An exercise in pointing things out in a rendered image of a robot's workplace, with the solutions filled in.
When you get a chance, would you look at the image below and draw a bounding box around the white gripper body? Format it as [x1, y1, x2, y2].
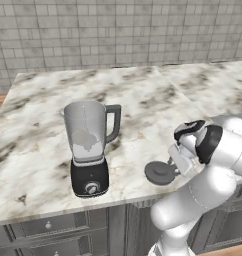
[168, 143, 198, 177]

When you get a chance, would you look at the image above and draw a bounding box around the dark grey blender lid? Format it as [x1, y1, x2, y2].
[144, 160, 180, 186]

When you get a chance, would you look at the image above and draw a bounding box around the clear blender with black base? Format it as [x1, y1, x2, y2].
[59, 100, 123, 198]

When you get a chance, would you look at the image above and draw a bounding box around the silver blender knob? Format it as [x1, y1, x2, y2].
[85, 182, 98, 195]

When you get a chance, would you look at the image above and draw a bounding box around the grey cupboard door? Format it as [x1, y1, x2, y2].
[189, 183, 242, 253]

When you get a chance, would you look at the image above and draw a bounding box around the grey drawer front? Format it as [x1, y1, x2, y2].
[6, 211, 91, 242]
[16, 234, 92, 256]

